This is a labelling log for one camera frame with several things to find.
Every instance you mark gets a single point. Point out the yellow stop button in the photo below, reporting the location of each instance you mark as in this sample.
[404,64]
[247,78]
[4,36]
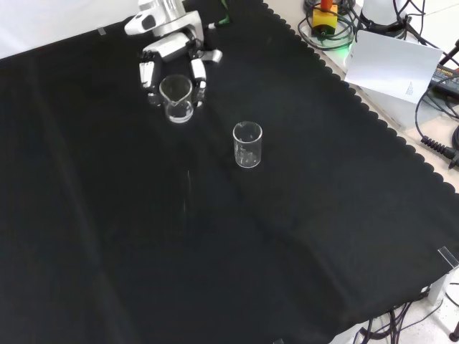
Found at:
[324,19]

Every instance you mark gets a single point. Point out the clear cloth clip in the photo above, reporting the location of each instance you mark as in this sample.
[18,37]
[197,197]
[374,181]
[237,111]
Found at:
[448,257]
[102,32]
[278,341]

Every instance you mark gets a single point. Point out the white table leg bracket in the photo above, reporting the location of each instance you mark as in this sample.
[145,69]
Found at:
[443,286]

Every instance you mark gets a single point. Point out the black table cloth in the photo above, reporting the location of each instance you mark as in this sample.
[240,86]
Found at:
[229,233]

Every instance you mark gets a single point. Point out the clear glass beaker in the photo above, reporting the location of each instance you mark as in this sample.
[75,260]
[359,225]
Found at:
[247,150]
[177,104]

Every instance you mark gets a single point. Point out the black power adapter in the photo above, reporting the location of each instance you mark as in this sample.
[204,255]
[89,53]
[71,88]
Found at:
[446,77]

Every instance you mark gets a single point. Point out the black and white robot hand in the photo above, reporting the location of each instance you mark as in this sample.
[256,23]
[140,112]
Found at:
[168,46]

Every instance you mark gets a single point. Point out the pale board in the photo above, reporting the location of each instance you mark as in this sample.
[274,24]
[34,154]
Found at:
[391,66]

